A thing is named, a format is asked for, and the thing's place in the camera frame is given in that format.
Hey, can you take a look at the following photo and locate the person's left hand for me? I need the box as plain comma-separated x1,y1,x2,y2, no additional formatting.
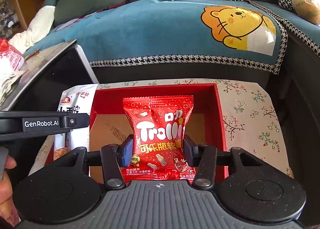
0,171,15,224

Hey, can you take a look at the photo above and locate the red cardboard box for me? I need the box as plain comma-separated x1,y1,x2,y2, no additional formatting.
45,83,230,185

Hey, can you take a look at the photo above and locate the blue lion sofa cover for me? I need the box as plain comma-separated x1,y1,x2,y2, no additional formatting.
26,0,288,74

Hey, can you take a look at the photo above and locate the white cloth on sofa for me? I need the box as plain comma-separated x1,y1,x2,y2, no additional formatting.
8,5,55,53

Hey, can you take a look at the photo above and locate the floral tablecloth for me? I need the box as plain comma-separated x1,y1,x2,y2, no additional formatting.
29,78,294,178

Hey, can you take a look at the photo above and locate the red Trolli gummy packet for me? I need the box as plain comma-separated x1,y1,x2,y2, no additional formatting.
122,95,196,182

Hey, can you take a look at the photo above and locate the white noodle snack packet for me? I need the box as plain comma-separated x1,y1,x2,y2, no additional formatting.
53,84,98,160

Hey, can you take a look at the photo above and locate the red white plastic bag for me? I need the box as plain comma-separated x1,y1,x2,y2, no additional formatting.
0,38,24,71

